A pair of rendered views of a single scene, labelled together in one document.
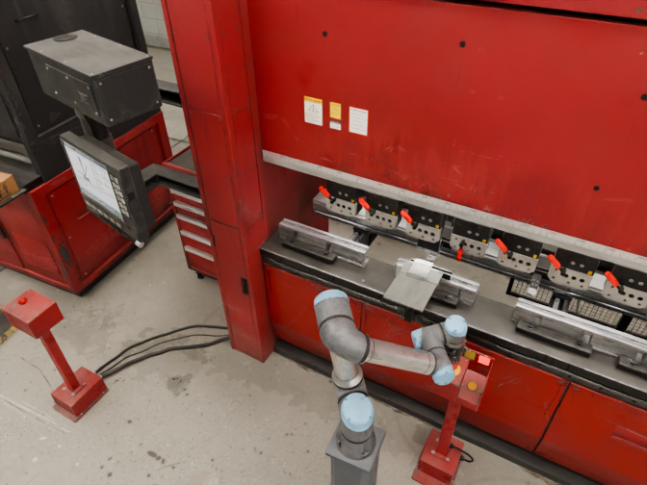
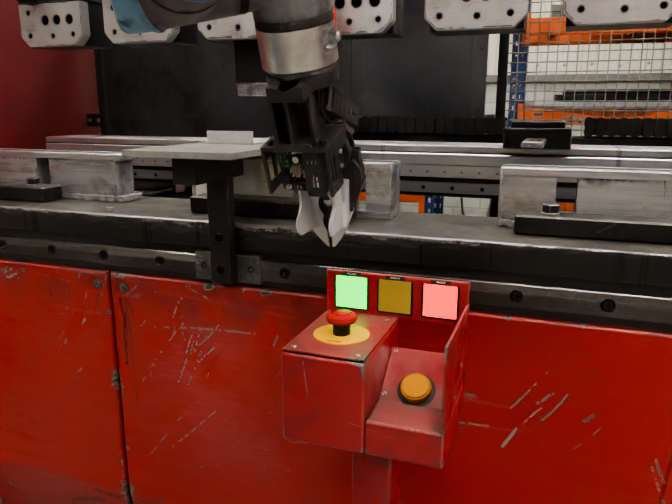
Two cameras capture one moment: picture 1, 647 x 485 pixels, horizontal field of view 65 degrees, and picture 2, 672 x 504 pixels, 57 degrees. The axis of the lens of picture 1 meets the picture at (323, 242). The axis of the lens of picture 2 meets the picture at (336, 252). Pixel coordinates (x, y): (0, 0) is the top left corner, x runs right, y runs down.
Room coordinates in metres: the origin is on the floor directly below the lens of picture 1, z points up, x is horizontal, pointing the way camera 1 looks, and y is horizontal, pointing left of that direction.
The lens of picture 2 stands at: (0.59, -0.41, 1.06)
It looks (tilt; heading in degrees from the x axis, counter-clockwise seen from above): 13 degrees down; 350
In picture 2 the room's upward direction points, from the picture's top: straight up
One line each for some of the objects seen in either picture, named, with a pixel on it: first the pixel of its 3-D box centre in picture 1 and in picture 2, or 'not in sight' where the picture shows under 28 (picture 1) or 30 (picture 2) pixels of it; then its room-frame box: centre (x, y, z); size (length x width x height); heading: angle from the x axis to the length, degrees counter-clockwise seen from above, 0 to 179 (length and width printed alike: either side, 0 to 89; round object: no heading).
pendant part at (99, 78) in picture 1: (116, 150); not in sight; (1.92, 0.88, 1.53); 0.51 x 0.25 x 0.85; 49
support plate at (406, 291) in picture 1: (413, 285); (222, 149); (1.60, -0.40, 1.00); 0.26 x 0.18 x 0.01; 150
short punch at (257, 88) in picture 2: (428, 243); (261, 68); (1.73, -0.47, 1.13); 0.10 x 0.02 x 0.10; 60
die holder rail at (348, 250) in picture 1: (323, 242); (35, 172); (2.01, 0.00, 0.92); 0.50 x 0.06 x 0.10; 60
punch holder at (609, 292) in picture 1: (631, 280); not in sight; (1.34, -1.14, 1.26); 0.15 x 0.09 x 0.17; 60
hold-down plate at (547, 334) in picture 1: (553, 338); (622, 228); (1.38, -0.97, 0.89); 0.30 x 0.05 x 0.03; 60
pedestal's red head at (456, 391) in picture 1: (462, 375); (378, 358); (1.30, -0.59, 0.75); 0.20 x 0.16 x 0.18; 60
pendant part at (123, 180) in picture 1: (111, 183); not in sight; (1.83, 0.90, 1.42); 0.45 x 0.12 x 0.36; 49
